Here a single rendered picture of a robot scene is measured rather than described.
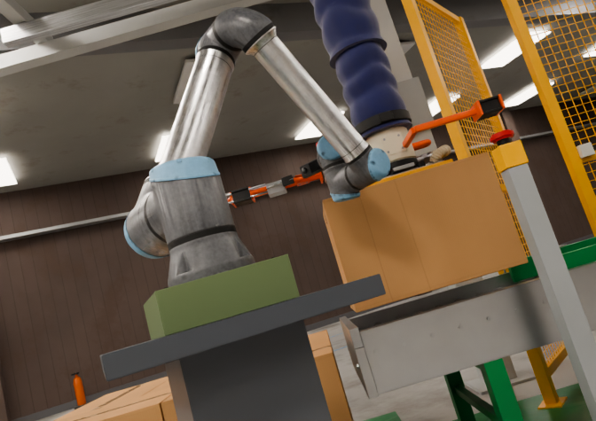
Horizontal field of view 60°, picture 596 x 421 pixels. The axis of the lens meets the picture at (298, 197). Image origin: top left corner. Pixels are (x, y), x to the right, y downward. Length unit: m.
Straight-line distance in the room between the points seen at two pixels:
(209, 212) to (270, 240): 9.85
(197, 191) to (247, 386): 0.40
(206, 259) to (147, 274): 9.29
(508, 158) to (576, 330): 0.50
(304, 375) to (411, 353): 0.68
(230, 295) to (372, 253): 0.87
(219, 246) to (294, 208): 10.22
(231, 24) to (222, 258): 0.73
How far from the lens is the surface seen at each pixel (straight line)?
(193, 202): 1.09
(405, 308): 2.33
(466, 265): 1.84
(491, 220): 1.88
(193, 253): 1.07
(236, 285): 1.01
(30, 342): 10.27
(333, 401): 1.83
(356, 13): 2.13
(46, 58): 4.75
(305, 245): 11.18
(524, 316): 1.76
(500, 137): 1.62
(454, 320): 1.70
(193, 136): 1.38
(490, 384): 1.75
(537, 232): 1.60
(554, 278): 1.60
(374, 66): 2.05
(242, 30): 1.51
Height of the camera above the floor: 0.75
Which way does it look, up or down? 10 degrees up
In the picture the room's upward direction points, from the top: 16 degrees counter-clockwise
